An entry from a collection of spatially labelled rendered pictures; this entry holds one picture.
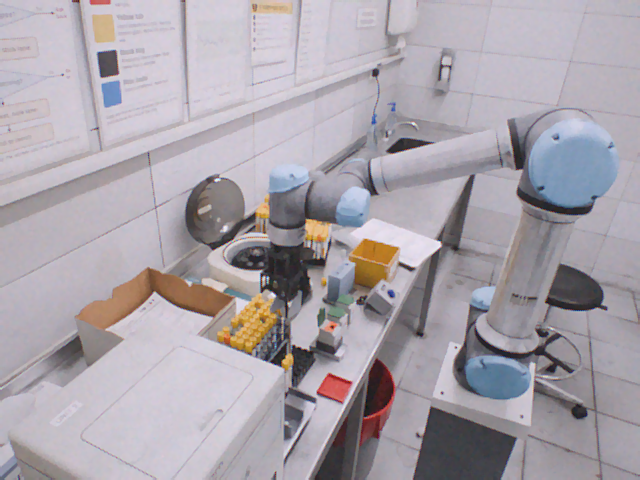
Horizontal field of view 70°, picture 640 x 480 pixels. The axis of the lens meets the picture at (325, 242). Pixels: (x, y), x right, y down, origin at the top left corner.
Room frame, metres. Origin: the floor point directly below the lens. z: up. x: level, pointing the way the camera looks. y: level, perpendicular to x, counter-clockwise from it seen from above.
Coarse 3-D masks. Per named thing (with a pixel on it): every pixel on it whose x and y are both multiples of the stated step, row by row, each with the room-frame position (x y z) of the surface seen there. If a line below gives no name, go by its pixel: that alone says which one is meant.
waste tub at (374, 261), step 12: (372, 240) 1.35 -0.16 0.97; (360, 252) 1.34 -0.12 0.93; (372, 252) 1.35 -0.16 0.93; (384, 252) 1.33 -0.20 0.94; (396, 252) 1.31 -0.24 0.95; (360, 264) 1.23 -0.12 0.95; (372, 264) 1.21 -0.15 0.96; (384, 264) 1.20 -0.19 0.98; (396, 264) 1.29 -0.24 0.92; (360, 276) 1.23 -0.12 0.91; (372, 276) 1.21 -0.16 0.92; (384, 276) 1.20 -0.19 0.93; (372, 288) 1.21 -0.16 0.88
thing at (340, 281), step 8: (344, 264) 1.19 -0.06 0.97; (352, 264) 1.19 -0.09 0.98; (336, 272) 1.14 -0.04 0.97; (344, 272) 1.14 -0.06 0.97; (352, 272) 1.18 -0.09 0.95; (328, 280) 1.12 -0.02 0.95; (336, 280) 1.11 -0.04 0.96; (344, 280) 1.13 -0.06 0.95; (352, 280) 1.19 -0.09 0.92; (328, 288) 1.12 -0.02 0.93; (336, 288) 1.11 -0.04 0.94; (344, 288) 1.14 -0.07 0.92; (352, 288) 1.19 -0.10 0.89; (328, 296) 1.12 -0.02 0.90; (336, 296) 1.11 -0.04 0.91; (336, 304) 1.11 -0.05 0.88
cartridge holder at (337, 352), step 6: (318, 336) 0.95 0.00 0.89; (312, 342) 0.93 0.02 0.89; (318, 342) 0.91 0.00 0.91; (342, 342) 0.93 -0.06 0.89; (312, 348) 0.91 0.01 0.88; (318, 348) 0.90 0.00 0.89; (324, 348) 0.90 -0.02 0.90; (330, 348) 0.89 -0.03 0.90; (336, 348) 0.89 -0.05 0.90; (342, 348) 0.91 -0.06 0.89; (324, 354) 0.90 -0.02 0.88; (330, 354) 0.89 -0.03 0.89; (336, 354) 0.89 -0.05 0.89; (342, 354) 0.89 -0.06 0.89
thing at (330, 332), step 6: (324, 324) 0.93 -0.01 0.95; (330, 324) 0.93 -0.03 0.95; (336, 324) 0.93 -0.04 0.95; (324, 330) 0.91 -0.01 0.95; (330, 330) 0.90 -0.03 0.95; (336, 330) 0.91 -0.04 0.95; (324, 336) 0.90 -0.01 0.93; (330, 336) 0.90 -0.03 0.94; (336, 336) 0.90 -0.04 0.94; (324, 342) 0.90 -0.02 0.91; (330, 342) 0.90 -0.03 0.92; (336, 342) 0.90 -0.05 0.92
